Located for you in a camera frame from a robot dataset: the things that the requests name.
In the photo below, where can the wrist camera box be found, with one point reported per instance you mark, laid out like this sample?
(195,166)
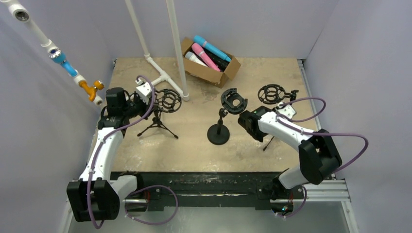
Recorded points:
(281,104)
(144,92)

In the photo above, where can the round base mic stand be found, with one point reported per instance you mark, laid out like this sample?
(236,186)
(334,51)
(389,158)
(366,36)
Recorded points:
(232,103)

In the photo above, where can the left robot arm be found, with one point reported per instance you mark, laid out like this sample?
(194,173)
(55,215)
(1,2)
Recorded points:
(93,197)

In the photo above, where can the cardboard box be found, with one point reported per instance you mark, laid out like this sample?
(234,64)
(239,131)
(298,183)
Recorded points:
(214,72)

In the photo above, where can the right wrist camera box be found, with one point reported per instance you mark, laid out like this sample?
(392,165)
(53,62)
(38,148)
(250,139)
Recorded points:
(281,104)

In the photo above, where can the blue microphone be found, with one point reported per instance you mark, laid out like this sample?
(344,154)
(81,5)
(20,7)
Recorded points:
(211,48)

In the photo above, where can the overhead pipe with fittings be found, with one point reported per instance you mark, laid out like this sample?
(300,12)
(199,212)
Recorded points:
(20,13)

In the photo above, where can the tripod mic stand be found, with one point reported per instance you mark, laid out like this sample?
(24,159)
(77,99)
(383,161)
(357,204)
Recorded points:
(273,95)
(166,101)

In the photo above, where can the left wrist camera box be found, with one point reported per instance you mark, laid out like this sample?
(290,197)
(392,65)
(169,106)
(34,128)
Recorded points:
(144,92)

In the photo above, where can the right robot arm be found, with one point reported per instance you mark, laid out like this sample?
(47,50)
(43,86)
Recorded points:
(318,155)

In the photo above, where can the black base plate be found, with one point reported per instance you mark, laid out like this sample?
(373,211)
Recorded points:
(210,189)

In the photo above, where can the pink microphone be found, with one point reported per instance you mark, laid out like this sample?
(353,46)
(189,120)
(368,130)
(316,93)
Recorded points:
(201,53)

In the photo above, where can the white PVC pipe frame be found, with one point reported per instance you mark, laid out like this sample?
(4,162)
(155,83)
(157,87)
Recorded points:
(142,38)

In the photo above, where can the white microphone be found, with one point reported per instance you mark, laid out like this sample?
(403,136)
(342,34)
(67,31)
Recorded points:
(194,58)

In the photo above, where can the black glitter microphone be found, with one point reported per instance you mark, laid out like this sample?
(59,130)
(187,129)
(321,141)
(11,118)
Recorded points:
(219,62)

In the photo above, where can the aluminium rail frame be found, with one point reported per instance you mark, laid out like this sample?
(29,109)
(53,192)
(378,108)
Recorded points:
(327,190)

